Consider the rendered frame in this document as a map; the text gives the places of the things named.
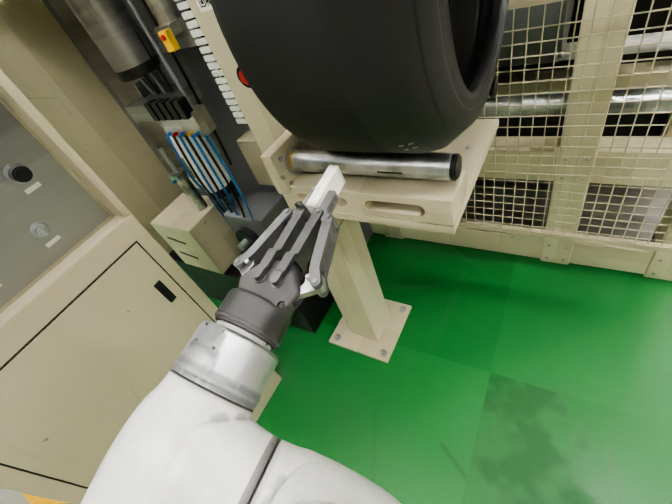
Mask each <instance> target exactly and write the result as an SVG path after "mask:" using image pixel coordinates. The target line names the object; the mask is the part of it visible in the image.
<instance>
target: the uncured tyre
mask: <svg viewBox="0 0 672 504"><path fill-rule="evenodd" d="M210 3H211V6H212V8H213V11H214V14H215V17H216V19H217V22H218V24H219V27H220V29H221V31H222V34H223V36H224V38H225V40H226V43H227V45H228V47H229V49H230V51H231V53H232V55H233V57H234V59H235V61H236V63H237V65H238V67H239V68H240V70H241V72H242V74H243V75H244V77H245V79H246V81H247V82H248V84H249V85H250V87H251V88H252V90H253V92H254V93H255V94H256V96H257V97H258V99H259V100H260V101H261V103H262V104H263V105H264V107H265V108H266V109H267V110H268V111H269V113H270V114H271V115H272V116H273V117H274V118H275V119H276V120H277V121H278V122H279V123H280V124H281V125H282V126H283V127H284V128H285V129H287V130H288V131H289V132H290V133H292V134H293V135H295V136H296V137H298V138H299V139H301V140H303V141H305V142H307V143H310V144H312V145H315V146H318V147H320V148H323V149H326V150H330V151H336V152H376V153H418V154H420V153H426V152H430V151H433V150H437V149H441V148H444V147H446V146H448V145H449V144H450V143H451V142H452V141H454V140H455V139H456V138H457V137H458V136H459V135H460V134H461V133H463V132H464V131H465V130H466V129H467V128H468V127H469V126H471V125H472V124H473V123H474V122H475V120H476V119H477V118H478V116H479V115H480V113H481V111H482V109H483V107H484V105H485V102H486V100H487V97H488V94H489V92H490V89H491V85H492V82H493V79H494V75H495V71H496V67H497V63H498V59H499V54H500V50H501V45H502V40H503V34H504V28H505V22H506V16H507V10H508V4H509V0H210ZM311 135H337V136H338V137H302V136H311ZM410 141H415V142H416V143H417V144H418V145H420V146H421V147H422V148H418V149H415V150H411V151H403V150H401V149H400V148H398V147H397V146H396V145H395V144H402V143H406V142H410Z"/></svg>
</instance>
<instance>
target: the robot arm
mask: <svg viewBox="0 0 672 504"><path fill-rule="evenodd" d="M344 184H345V180H344V177H343V175H342V173H341V171H340V169H339V166H333V165H329V166H328V168H327V170H326V171H325V173H324V175H323V176H322V178H321V180H320V181H319V183H318V185H317V187H316V188H315V189H312V190H311V191H310V193H309V194H308V196H307V198H306V199H305V201H304V203H302V201H298V202H296V203H295V204H294V205H295V206H296V208H297V209H294V210H292V209H291V208H286V209H285V210H283V212H282V213H281V214H280V215H279V216H278V217H277V218H276V219H275V220H274V222H273V223H272V224H271V225H270V226H269V227H268V228H267V229H266V230H265V232H264V233H263V234H262V235H261V236H260V237H259V238H258V239H257V240H256V242H255V243H254V244H253V245H252V246H251V247H250V248H249V249H248V250H247V251H246V252H245V253H243V254H242V255H240V256H239V257H238V258H236V259H235V260H234V262H233V265H234V266H235V267H236V268H237V269H238V270H239V271H240V273H241V275H242V277H241V278H240V281H239V286H238V288H233V289H231V290H230V291H229V292H228V294H227V295H226V297H225V299H224V300H223V302H222V303H221V305H220V306H219V308H218V310H217V311H216V313H215V316H216V317H215V319H216V320H217V322H216V323H215V322H211V321H206V320H205V321H203V322H201V323H200V325H199V326H198V328H197V330H196V331H195V333H194V334H193V336H192V337H191V339H190V340H189V342H188V344H187V345H186V347H185V348H184V350H183V351H182V353H181V354H180V356H179V358H177V359H176V360H175V362H174V365H173V367H172V368H171V370H170V371H169V372H168V374H167V375H166V377H165V378H164V379H163V380H162V381H161V382H160V384H159V385H158V386H157V387H156V388H155V389H153V390H152V391H151V392H150V393H149V394H148V395H147V396H146V397H145V398H144V399H143V400H142V402H141V403H140V404H139V405H138V407H137V408H136V409H135V411H134V412H133V413H132V415H131V416H130V417H129V419H128V420H127V422H126V423H125V425H124V426H123V428H122V429H121V431H120V432H119V434H118V435H117V437H116V438H115V440H114V442H113V443H112V445H111V447H110V449H109V450H108V452H107V454H106V455H105V457H104V459H103V461H102V462H101V464H100V466H99V468H98V470H97V472H96V474H95V476H94V478H93V480H92V481H91V483H90V485H89V487H88V489H87V491H86V493H85V496H84V498H83V500H82V502H81V504H402V503H400V502H399V501H398V500H397V499H396V498H395V497H394V496H392V495H391V494H390V493H389V492H387V491H386V490H385V489H383V488H382V487H380V486H378V485H377V484H375V483H373V482H372V481H370V480H369V479H367V478H365V477H364V476H362V475H360V474H358V473H356V472H355V471H353V470H351V469H349V468H347V467H346V466H344V465H342V464H340V463H338V462H336V461H334V460H332V459H330V458H328V457H325V456H323V455H321V454H319V453H317V452H314V451H312V450H310V449H306V448H303V447H299V446H297V445H294V444H291V443H289V442H287V441H285V440H282V439H281V440H280V438H278V437H277V436H275V435H273V434H271V433H270V432H268V431H267V430H265V429H264V428H263V427H261V426H260V425H259V424H258V423H256V422H255V421H254V420H252V419H251V416H252V413H253V410H254V409H255V407H256V406H257V405H258V403H259V401H260V397H261V395H262V393H263V391H264V389H265V387H266V385H267V384H268V382H269V380H270V378H271V376H272V374H273V372H274V370H275V368H276V366H277V364H278V358H277V357H276V356H275V355H274V354H273V353H271V352H270V350H275V349H276V348H279V346H280V344H281V342H282V340H283V338H284V336H285V334H286V332H287V330H288V328H289V326H290V325H291V320H292V315H293V312H294V311H295V310H296V309H297V308H298V307H299V306H300V305H301V304H302V303H303V301H304V299H305V298H306V297H309V296H313V295H316V294H318V295H319V296H320V297H326V296H327V295H328V293H329V288H328V280H327V278H328V274H329V270H330V266H331V262H332V258H333V254H334V250H335V246H336V242H337V238H338V234H339V230H340V227H339V226H338V224H337V222H336V220H335V218H334V216H333V215H332V213H333V211H334V209H335V207H336V205H337V204H338V202H339V197H338V194H339V193H340V191H341V189H342V187H343V185H344ZM287 220H288V223H287V222H286V221H287ZM311 257H312V258H311ZM310 258H311V261H310V265H309V274H306V275H305V273H306V271H307V264H308V262H309V260H310ZM304 275H305V278H306V279H305V282H304V284H303V277H304ZM172 369H173V370H172ZM279 440H280V441H279Z"/></svg>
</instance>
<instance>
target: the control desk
mask: <svg viewBox="0 0 672 504"><path fill-rule="evenodd" d="M217 310H218V308H217V306H216V305H215V304H214V303H213V302H212V301H211V300H210V299H209V298H208V297H207V296H206V294H205V293H204V292H203V291H202V290H201V289H200V288H199V287H198V286H197V285H196V283H195V282H194V281H193V280H192V279H191V278H190V277H189V276H188V275H187V274H186V273H185V271H184V270H183V269H182V268H181V267H180V266H179V265H178V264H177V263H176V262H175V260H174V259H173V258H172V257H171V256H170V255H169V254H168V253H167V252H166V251H165V250H164V248H163V247H162V246H161V245H160V244H159V243H158V242H157V241H156V240H155V239H154V237H153V236H152V235H151V234H150V233H149V232H148V231H147V230H146V229H145V228H144V227H143V225H142V224H141V223H140V222H139V221H138V220H137V219H136V218H135V217H134V216H133V214H131V213H130V211H129V210H128V208H127V207H126V206H125V205H124V204H123V203H122V202H121V201H120V200H119V199H118V198H117V196H116V195H115V194H114V193H113V192H112V191H111V190H110V189H109V188H108V187H107V185H106V184H105V183H104V182H103V181H102V180H101V179H100V178H99V177H98V176H97V174H96V173H95V172H94V171H93V170H92V169H91V168H90V167H89V166H88V165H87V164H86V162H85V161H84V160H83V159H82V158H81V157H80V156H79V155H78V154H77V153H76V151H75V150H74V149H73V148H72V147H71V146H70V145H69V144H68V143H67V142H66V140H65V139H64V138H63V137H62V136H61V135H60V134H59V133H58V132H57V131H56V130H55V128H54V127H53V126H52V125H51V124H50V123H49V122H48V121H47V120H46V119H45V117H44V116H43V115H42V114H41V113H40V112H39V111H38V110H37V109H36V108H35V107H34V105H33V104H32V103H31V102H30V101H29V100H28V99H27V98H26V97H25V96H24V94H23V93H22V92H21V91H20V90H19V89H18V88H17V87H16V86H15V85H14V83H13V82H12V81H11V80H10V79H9V78H8V77H7V76H6V75H5V74H4V73H3V71H2V70H1V69H0V488H3V489H8V490H12V491H17V492H21V493H25V494H30V495H34V496H39V497H43V498H47V499H52V500H56V501H61V502H65V503H69V504H81V502H82V500H83V498H84V496H85V493H86V491H87V489H88V487H89V485H90V483H91V481H92V480H93V478H94V476H95V474H96V472H97V470H98V468H99V466H100V464H101V462H102V461H103V459H104V457H105V455H106V454H107V452H108V450H109V449H110V447H111V445H112V443H113V442H114V440H115V438H116V437H117V435H118V434H119V432H120V431H121V429H122V428H123V426H124V425H125V423H126V422H127V420H128V419H129V417H130V416H131V415H132V413H133V412H134V411H135V409H136V408H137V407H138V405H139V404H140V403H141V402H142V400H143V399H144V398H145V397H146V396H147V395H148V394H149V393H150V392H151V391H152V390H153V389H155V388H156V387H157V386H158V385H159V384H160V382H161V381H162V380H163V379H164V378H165V377H166V375H167V374H168V372H169V371H170V370H171V368H172V367H173V365H174V362H175V360H176V359H177V358H179V356H180V354H181V353H182V351H183V350H184V348H185V347H186V345H187V344H188V342H189V340H190V339H191V337H192V336H193V334H194V333H195V331H196V330H197V328H198V326H199V325H200V323H201V322H203V321H205V320H206V321H211V322H215V323H216V322H217V320H216V319H215V317H216V316H215V313H216V311H217Z"/></svg>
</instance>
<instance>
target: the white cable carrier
mask: <svg viewBox="0 0 672 504"><path fill-rule="evenodd" d="M177 7H178V9H179V10H180V11H181V10H185V9H188V11H186V12H183V13H181V15H182V17H183V19H184V20H187V19H191V18H192V19H193V20H190V21H187V22H186V25H187V27H188V28H189V29H192V28H196V27H197V29H193V30H191V31H190V33H191V35H192V36H193V38H196V37H200V36H201V37H200V38H198V39H196V40H195V42H196V44H197V45H198V46H200V45H204V44H205V45H206V46H203V47H200V48H199V50H200V52H201V53H202V54H205V53H209V54H207V55H204V56H203V58H204V59H205V61H206V62H209V63H207V65H208V67H209V69H210V70H213V69H216V70H214V71H212V72H211V73H212V75H213V76H214V77H216V76H220V77H219V78H216V79H215V81H216V83H217V84H223V83H224V84H223V85H219V88H220V90H221V91H226V92H223V93H222V94H223V96H224V98H227V99H226V102H227V104H228V105H231V106H229V108H230V110H231V111H236V112H233V113H232V114H233V116H234V117H235V118H236V122H237V123H238V124H247V121H246V119H245V117H244V115H243V113H242V111H241V109H240V107H239V105H238V103H237V101H236V99H235V97H234V95H233V93H232V91H231V89H230V87H229V85H228V83H227V81H226V79H225V77H224V75H223V73H222V71H221V68H220V66H219V64H218V62H217V60H216V58H215V56H214V54H213V52H212V50H211V48H210V46H209V44H208V42H207V40H206V38H205V36H204V34H203V32H202V30H201V28H200V26H199V24H198V22H197V20H196V18H195V16H194V14H193V12H192V10H191V8H190V6H189V4H188V2H187V0H183V2H180V3H178V4H177ZM210 61H213V62H210ZM237 117H239V118H237Z"/></svg>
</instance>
